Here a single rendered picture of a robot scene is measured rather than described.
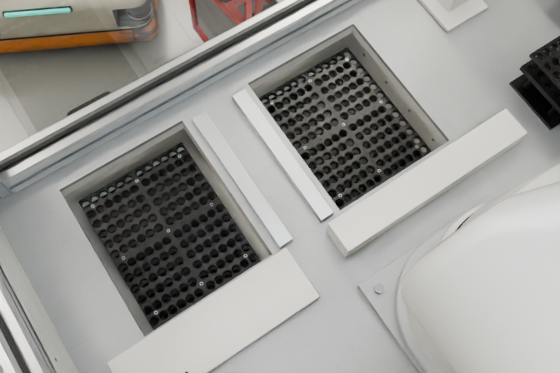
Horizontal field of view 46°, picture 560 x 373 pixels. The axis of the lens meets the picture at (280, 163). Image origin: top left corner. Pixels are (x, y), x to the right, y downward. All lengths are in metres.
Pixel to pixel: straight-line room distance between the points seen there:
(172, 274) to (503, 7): 0.67
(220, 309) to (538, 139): 0.53
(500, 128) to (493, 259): 0.65
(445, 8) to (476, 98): 0.16
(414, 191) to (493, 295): 0.58
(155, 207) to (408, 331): 0.40
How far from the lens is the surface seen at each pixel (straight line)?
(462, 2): 1.13
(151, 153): 1.10
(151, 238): 0.98
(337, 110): 1.09
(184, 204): 0.99
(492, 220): 0.37
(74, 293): 0.94
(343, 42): 1.19
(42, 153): 0.96
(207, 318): 0.89
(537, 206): 0.38
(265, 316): 0.89
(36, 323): 0.85
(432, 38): 1.10
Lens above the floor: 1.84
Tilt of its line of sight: 68 degrees down
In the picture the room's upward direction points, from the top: 5 degrees clockwise
